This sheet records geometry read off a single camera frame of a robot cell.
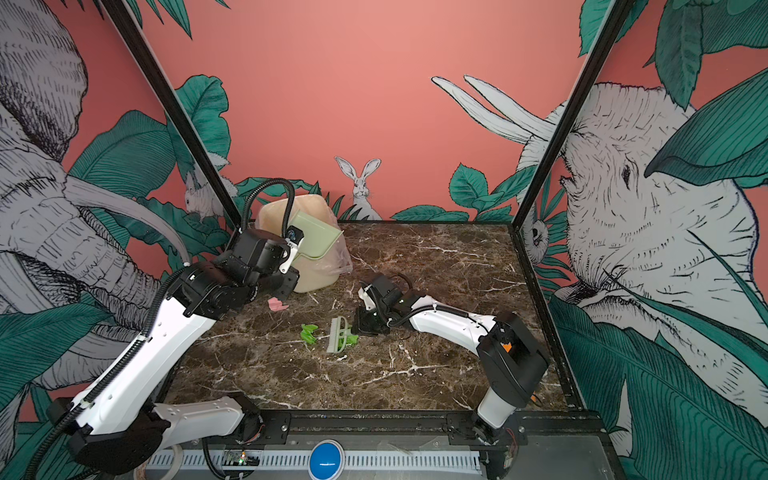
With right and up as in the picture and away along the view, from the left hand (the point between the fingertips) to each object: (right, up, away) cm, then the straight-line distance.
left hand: (287, 265), depth 68 cm
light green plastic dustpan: (+5, +7, +8) cm, 12 cm away
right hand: (+12, -18, +11) cm, 24 cm away
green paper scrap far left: (-2, -22, +20) cm, 30 cm away
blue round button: (+9, -46, +1) cm, 47 cm away
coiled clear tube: (-26, -48, 0) cm, 54 cm away
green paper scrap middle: (+12, -23, +20) cm, 33 cm away
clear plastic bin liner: (+7, 0, +22) cm, 23 cm away
